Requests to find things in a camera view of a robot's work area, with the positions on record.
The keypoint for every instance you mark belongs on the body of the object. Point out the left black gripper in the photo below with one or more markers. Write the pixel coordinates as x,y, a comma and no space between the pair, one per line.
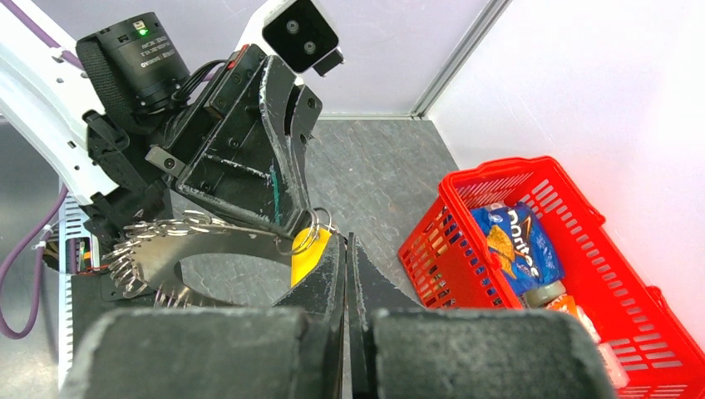
243,142

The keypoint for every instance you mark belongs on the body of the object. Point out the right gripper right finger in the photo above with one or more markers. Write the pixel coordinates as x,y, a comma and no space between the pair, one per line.
399,349

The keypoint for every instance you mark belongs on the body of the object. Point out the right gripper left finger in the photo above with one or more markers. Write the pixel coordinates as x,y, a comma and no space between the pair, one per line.
291,350

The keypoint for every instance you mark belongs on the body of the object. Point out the yellow tag key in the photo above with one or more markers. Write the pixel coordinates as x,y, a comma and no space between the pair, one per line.
309,244

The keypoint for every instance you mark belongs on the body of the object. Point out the metal disc with keyrings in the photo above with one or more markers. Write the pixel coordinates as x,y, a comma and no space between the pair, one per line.
147,260

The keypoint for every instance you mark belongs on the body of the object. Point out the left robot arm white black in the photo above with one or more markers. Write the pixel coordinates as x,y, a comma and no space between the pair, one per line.
122,120

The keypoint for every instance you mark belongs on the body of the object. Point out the glass jar in basket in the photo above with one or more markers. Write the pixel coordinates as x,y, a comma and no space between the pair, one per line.
539,297

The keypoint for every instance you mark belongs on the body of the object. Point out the blue Doritos chip bag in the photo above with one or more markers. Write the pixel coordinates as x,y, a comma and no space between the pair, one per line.
528,259

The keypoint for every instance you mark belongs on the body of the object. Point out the orange snack packet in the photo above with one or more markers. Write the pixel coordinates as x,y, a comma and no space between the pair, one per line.
566,304

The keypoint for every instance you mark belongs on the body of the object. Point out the pink white box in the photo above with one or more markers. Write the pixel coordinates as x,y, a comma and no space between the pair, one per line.
617,375

